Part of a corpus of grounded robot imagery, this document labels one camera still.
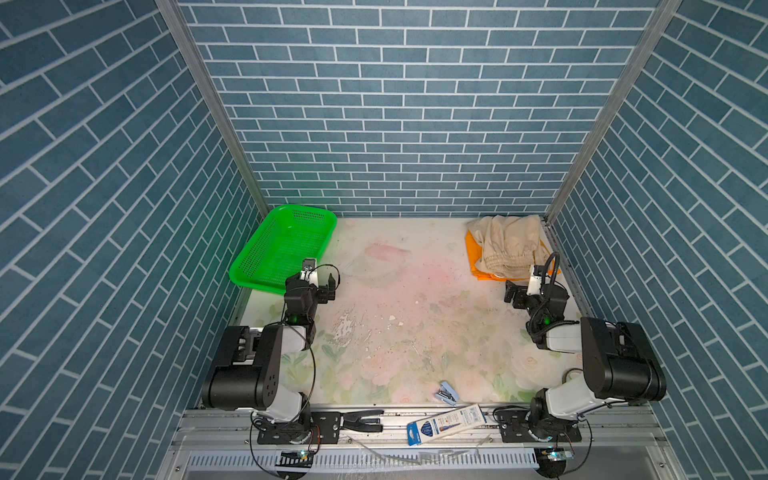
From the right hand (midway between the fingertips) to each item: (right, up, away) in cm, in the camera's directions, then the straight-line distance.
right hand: (523, 279), depth 94 cm
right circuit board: (-2, -41, -22) cm, 47 cm away
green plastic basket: (-83, +14, +18) cm, 86 cm away
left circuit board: (-65, -42, -22) cm, 80 cm away
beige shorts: (-2, +11, +8) cm, 14 cm away
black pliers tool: (-51, -33, -21) cm, 64 cm away
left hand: (-66, +2, -2) cm, 66 cm away
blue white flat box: (-28, -34, -21) cm, 49 cm away
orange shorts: (-12, +1, +8) cm, 14 cm away
